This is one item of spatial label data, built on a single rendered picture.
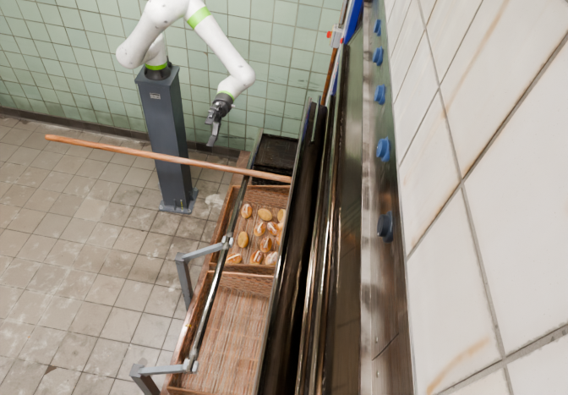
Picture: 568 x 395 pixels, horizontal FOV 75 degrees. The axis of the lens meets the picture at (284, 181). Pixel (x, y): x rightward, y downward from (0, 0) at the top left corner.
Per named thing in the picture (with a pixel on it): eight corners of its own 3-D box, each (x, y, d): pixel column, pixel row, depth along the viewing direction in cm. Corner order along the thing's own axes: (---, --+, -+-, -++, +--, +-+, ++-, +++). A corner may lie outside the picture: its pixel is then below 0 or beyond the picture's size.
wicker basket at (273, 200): (304, 211, 238) (312, 183, 217) (295, 293, 201) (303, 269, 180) (231, 199, 238) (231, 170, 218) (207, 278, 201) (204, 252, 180)
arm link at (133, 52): (106, 56, 190) (144, -5, 150) (130, 43, 200) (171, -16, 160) (124, 77, 194) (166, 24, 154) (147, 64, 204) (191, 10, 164)
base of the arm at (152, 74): (155, 55, 227) (153, 46, 223) (178, 58, 227) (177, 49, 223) (140, 79, 210) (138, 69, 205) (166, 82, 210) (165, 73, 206)
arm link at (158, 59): (135, 66, 207) (128, 34, 192) (155, 55, 216) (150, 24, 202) (153, 74, 203) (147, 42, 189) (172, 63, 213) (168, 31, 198)
